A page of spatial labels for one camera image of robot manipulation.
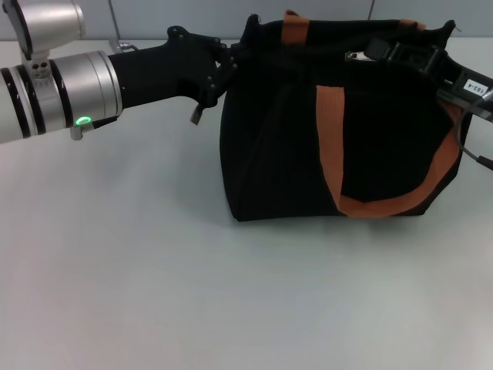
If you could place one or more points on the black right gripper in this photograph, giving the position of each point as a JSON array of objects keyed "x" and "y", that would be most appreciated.
[{"x": 470, "y": 96}]

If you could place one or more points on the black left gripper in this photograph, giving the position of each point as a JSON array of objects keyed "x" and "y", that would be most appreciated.
[{"x": 165, "y": 73}]

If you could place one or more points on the silver metal zipper pull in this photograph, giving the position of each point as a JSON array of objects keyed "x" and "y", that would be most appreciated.
[{"x": 356, "y": 56}]

